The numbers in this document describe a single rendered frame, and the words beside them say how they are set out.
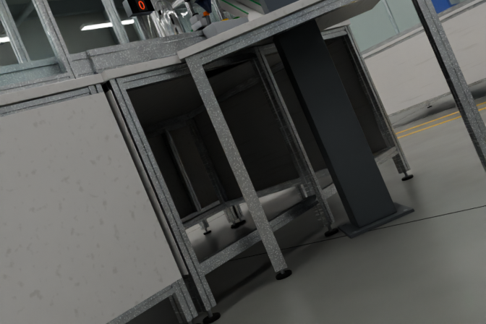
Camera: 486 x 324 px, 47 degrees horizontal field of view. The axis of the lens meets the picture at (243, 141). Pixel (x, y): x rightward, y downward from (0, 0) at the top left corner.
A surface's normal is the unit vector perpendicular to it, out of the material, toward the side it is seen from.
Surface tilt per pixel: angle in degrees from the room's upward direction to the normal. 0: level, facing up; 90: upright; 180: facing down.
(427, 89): 90
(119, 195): 90
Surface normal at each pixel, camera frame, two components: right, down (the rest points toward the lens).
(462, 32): -0.65, 0.26
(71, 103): 0.65, -0.29
